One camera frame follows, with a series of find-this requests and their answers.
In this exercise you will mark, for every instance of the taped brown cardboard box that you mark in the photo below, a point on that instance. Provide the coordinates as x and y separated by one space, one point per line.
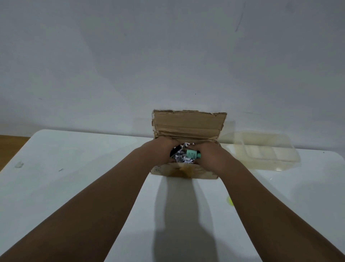
188 124

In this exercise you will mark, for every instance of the person's right forearm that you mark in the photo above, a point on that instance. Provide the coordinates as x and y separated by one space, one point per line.
269 216

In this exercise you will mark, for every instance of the person's left forearm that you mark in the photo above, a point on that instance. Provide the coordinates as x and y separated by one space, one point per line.
81 216

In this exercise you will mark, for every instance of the yellow utility knife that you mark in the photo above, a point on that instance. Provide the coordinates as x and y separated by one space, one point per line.
230 201

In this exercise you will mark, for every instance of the shredded paper filler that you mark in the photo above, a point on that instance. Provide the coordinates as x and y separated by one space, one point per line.
180 158

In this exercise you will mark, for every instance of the person's left hand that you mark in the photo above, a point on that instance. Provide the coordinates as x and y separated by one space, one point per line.
159 152

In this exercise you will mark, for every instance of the person's right hand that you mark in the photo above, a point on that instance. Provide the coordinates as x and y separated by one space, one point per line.
215 159

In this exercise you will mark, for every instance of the clear plastic container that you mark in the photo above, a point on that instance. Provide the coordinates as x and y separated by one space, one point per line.
269 153

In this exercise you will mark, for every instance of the green cosmetic tube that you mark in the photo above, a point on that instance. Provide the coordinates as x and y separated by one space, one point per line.
192 154

